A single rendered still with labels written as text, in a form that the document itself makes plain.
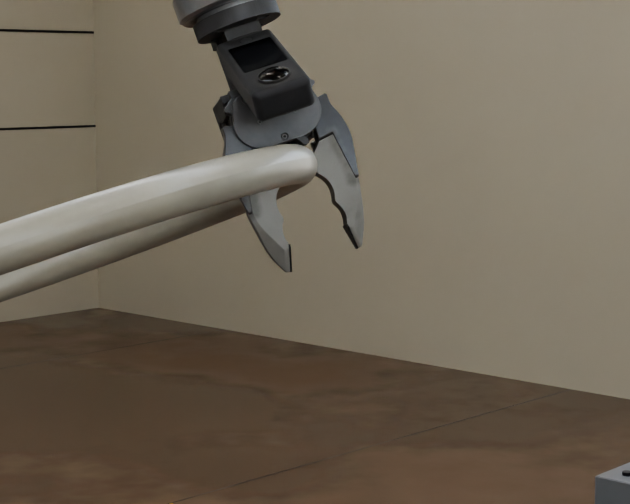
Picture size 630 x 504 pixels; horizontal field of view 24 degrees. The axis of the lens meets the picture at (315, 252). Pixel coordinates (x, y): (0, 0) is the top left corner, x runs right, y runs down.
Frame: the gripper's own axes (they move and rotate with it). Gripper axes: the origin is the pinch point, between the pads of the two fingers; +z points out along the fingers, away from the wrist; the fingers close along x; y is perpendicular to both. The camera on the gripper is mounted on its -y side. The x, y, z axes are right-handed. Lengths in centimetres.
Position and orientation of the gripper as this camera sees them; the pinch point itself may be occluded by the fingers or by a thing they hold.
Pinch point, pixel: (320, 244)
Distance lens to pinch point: 116.1
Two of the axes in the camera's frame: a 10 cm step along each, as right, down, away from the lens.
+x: -9.3, 3.3, -1.8
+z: 3.3, 9.4, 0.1
